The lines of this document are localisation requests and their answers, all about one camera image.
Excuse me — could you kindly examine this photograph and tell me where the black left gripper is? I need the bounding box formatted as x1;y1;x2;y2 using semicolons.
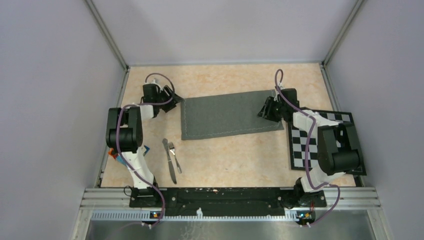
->
154;84;183;113

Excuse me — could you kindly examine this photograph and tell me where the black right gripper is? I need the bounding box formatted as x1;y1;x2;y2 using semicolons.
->
256;96;286;123

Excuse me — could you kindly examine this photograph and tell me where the grey cloth napkin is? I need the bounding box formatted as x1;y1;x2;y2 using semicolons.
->
180;90;284;141

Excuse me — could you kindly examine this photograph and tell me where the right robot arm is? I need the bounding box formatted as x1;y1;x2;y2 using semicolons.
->
258;88;364;206

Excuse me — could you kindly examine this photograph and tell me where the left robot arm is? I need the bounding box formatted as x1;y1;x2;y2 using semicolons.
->
105;83;183;207

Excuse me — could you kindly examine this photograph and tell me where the black white checkerboard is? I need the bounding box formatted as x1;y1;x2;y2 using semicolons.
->
287;109;367;176

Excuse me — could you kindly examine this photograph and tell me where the silver table knife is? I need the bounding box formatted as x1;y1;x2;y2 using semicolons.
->
162;138;177;185

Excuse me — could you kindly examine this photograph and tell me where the silver fork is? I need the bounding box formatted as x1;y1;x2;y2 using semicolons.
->
168;141;182;174

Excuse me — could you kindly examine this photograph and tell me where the colourful card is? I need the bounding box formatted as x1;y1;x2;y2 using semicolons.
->
108;145;150;166

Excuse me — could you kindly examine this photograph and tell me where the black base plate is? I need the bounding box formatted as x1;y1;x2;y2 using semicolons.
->
129;187;327;217

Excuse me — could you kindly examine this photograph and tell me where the aluminium frame rail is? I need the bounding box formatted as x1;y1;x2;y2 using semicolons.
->
80;187;381;222

